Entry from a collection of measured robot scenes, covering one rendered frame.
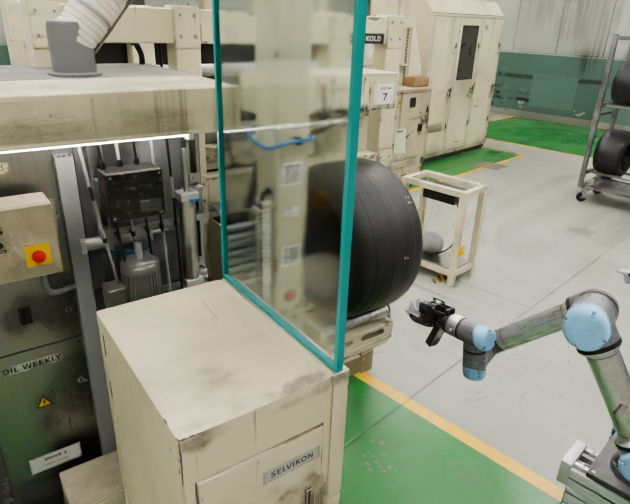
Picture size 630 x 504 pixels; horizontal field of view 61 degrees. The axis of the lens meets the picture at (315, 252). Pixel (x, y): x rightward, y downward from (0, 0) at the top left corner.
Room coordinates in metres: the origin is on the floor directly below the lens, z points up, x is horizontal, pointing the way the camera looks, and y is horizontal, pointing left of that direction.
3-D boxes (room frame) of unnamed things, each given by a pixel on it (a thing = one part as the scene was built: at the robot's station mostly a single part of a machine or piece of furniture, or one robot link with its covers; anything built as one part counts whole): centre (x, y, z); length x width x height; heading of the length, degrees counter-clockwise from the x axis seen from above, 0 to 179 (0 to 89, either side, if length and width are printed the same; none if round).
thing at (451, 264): (4.20, -1.03, 0.40); 0.60 x 0.35 x 0.80; 46
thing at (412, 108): (6.70, -0.88, 0.62); 0.91 x 0.58 x 1.25; 136
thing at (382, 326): (1.78, -0.16, 0.84); 0.36 x 0.09 x 0.06; 126
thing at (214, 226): (2.07, 0.33, 1.05); 0.20 x 0.15 x 0.30; 126
